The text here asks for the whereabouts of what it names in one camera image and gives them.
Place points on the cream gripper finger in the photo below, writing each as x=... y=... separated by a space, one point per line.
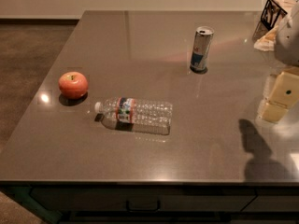
x=280 y=94

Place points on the redbull can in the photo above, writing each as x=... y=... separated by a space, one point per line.
x=201 y=44

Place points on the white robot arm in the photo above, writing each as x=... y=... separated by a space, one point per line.
x=286 y=46

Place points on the clear plastic water bottle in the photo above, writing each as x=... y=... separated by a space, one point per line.
x=135 y=115

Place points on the red apple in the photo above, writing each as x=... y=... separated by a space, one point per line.
x=73 y=85

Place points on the black wire basket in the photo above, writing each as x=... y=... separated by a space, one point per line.
x=274 y=11

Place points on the dark drawer handle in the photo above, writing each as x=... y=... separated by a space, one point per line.
x=143 y=206

